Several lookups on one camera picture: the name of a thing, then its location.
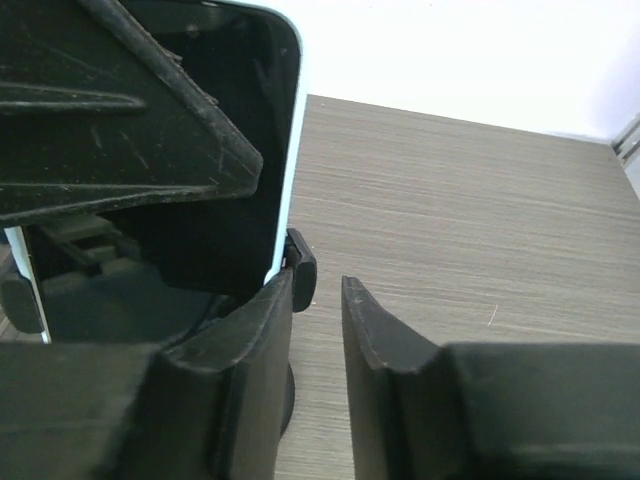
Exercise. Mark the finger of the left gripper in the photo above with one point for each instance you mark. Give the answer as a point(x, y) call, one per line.
point(97, 115)

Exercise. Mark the aluminium frame rail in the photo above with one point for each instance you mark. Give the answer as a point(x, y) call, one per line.
point(626, 144)

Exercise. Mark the phone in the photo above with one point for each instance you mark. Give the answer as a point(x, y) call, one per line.
point(151, 272)

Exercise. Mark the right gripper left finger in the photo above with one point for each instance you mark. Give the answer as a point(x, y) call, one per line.
point(209, 408)

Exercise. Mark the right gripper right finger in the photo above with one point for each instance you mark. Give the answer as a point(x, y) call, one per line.
point(476, 410)

